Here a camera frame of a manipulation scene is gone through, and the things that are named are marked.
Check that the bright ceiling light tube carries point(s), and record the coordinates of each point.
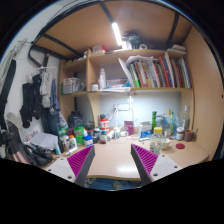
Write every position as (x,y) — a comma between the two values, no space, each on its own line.
(117,33)

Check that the pink box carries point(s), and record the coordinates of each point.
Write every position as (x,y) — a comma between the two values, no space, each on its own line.
(129,127)

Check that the flat round red coaster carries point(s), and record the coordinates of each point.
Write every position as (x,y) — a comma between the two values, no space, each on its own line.
(180,146)

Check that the white wall power outlet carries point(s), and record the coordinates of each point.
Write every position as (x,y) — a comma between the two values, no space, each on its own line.
(122,107)

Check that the tall clear glass bottle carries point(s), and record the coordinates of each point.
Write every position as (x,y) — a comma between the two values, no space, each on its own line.
(186,120)

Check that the red and white canister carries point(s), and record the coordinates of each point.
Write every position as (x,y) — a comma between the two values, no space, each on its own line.
(104,125)

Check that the blue and white box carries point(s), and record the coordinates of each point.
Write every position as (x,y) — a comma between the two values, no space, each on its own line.
(145,130)

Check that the blue gold-capped bottle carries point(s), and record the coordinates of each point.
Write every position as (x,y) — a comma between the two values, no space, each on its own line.
(169,123)

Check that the dark hanging clothes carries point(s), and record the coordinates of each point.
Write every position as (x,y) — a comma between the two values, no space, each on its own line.
(33,100)

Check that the wooden shelf unit with books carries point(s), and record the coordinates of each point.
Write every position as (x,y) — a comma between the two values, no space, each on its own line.
(146,71)

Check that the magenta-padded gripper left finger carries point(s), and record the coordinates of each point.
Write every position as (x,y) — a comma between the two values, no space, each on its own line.
(78,161)

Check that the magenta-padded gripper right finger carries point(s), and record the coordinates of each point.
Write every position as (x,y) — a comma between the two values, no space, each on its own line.
(146,160)

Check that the white-lidded brown jar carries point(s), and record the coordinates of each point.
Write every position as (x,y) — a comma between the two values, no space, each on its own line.
(180,134)

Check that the black and pink backpack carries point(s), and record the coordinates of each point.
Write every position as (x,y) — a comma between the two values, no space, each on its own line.
(20,150)

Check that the green packet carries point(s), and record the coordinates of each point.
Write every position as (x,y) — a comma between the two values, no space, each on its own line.
(79,133)

